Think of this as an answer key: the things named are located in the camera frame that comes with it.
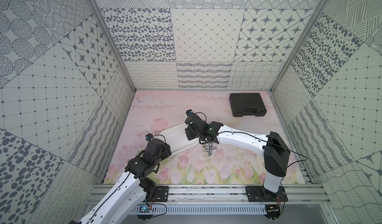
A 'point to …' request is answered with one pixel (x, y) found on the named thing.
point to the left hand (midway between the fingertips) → (165, 146)
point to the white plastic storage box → (176, 139)
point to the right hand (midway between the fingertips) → (190, 130)
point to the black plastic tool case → (247, 104)
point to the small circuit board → (143, 208)
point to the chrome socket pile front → (209, 147)
